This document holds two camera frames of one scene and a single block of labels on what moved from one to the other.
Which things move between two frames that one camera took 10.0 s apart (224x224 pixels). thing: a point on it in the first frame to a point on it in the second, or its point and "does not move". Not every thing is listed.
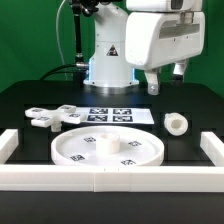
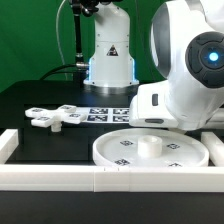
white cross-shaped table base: [54, 118] does not move
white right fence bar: [213, 147] does not move
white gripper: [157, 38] to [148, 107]
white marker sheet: [115, 115] does not move
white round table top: [107, 145] to [150, 147]
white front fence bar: [111, 178] does not move
